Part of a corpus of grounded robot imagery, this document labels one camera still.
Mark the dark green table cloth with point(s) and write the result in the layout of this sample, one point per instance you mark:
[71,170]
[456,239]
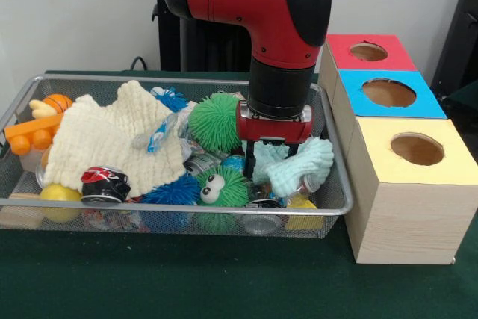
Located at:
[186,278]
[467,110]

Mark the orange plastic toy block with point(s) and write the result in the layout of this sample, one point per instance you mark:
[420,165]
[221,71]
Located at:
[30,139]

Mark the mint green waffle cloth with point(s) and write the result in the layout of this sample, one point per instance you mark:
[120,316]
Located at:
[306,164]

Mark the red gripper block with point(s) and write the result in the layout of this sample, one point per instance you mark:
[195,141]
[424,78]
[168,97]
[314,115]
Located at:
[272,131]

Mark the small orange basketball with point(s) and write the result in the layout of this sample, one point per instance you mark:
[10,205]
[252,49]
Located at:
[58,101]

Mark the crushed black red can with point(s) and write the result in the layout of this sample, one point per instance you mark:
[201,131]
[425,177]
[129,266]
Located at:
[104,184]

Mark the blue spiky ball with eyes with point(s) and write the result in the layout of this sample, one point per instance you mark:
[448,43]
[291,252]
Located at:
[172,99]

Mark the shallow clear mesh bin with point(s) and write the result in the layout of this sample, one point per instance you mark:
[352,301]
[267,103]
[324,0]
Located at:
[16,182]

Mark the cream waffle cloth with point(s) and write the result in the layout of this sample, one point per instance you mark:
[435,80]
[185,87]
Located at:
[104,136]

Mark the wooden box with three holes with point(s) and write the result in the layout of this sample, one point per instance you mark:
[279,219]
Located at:
[407,222]

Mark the black upright panel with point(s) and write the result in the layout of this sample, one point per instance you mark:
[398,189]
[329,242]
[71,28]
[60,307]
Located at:
[465,16]

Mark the yellow ball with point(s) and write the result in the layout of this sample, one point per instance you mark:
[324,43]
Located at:
[59,194]

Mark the green spiky ball with eyes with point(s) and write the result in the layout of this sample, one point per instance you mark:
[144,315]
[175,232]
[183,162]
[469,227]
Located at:
[231,184]

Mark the green spiky rubber ball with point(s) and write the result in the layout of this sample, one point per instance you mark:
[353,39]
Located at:
[213,123]

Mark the blue spiky rubber ball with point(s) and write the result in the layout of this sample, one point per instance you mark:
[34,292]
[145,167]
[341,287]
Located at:
[175,190]

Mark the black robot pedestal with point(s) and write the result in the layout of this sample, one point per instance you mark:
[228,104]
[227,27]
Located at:
[209,46]

